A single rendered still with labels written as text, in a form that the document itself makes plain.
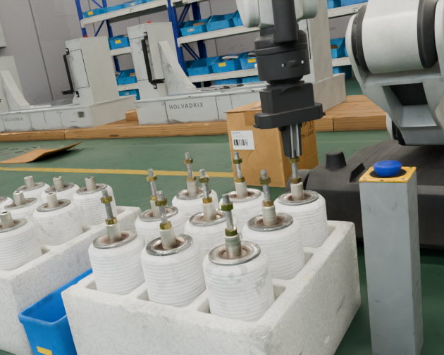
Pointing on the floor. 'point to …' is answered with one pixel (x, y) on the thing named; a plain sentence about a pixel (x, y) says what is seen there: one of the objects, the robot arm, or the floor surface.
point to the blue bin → (50, 322)
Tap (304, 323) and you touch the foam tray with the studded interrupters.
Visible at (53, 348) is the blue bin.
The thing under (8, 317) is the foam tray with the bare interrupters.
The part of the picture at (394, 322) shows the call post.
